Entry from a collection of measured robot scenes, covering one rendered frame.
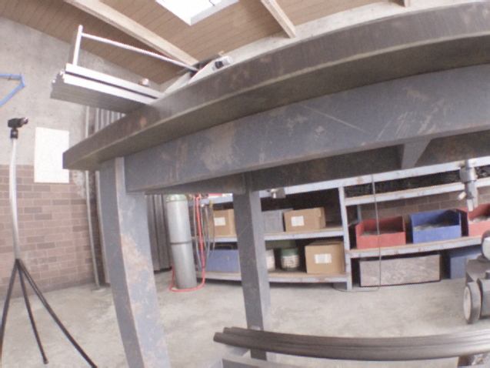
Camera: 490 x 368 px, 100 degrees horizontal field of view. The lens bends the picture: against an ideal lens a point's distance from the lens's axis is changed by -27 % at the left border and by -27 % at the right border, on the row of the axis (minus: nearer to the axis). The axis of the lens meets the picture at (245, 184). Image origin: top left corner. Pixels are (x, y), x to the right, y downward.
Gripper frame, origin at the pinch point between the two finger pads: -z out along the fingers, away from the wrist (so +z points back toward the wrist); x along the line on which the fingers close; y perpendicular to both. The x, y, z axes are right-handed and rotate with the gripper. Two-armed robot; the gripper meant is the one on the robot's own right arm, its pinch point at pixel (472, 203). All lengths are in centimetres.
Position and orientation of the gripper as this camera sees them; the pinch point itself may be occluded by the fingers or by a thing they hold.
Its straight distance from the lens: 156.8
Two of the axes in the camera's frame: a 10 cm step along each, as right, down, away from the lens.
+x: -5.2, -2.2, -8.3
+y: 8.5, -1.4, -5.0
